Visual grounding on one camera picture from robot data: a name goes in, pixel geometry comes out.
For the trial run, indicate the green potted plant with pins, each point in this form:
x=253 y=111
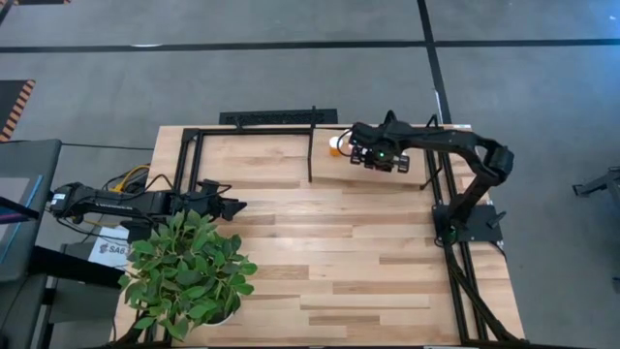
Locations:
x=186 y=276

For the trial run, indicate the hazard-striped floor mat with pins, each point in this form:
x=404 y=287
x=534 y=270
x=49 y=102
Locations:
x=12 y=104

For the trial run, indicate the black control box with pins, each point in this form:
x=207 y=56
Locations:
x=138 y=230

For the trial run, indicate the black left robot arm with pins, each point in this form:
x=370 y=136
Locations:
x=121 y=201

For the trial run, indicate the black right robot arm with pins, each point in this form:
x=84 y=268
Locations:
x=450 y=138

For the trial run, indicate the white printed sign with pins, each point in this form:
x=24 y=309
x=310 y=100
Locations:
x=109 y=249

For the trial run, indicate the orange pill bottle white cap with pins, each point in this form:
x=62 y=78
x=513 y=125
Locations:
x=335 y=144

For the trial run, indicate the grey side table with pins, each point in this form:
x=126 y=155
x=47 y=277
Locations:
x=24 y=160

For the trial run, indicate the black stand leg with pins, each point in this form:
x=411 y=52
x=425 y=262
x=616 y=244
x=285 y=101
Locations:
x=600 y=183

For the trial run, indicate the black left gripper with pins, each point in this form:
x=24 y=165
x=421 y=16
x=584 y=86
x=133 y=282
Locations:
x=210 y=201

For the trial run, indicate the grey equipment cart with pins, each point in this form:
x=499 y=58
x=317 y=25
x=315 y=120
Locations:
x=82 y=300

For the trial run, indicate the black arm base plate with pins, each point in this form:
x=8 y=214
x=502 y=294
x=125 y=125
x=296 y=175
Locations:
x=484 y=228

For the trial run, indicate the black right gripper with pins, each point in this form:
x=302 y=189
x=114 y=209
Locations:
x=381 y=160

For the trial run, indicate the black perforated floor strip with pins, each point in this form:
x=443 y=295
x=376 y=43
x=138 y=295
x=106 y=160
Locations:
x=271 y=117

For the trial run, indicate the black aluminium rig frame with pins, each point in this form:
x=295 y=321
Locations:
x=252 y=131

